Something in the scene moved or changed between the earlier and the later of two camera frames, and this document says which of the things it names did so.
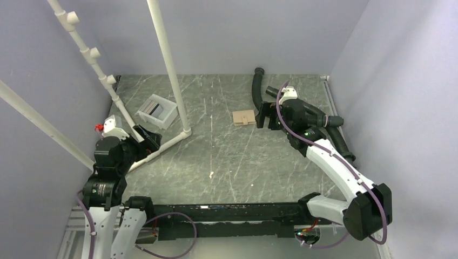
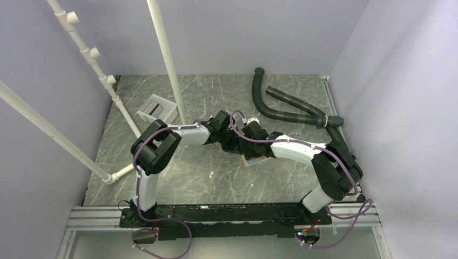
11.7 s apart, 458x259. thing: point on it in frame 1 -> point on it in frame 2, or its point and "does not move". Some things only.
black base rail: [229, 220] does not move
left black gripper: [152, 142] -> [234, 147]
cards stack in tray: [152, 108] does not move
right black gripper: [269, 109] -> [249, 153]
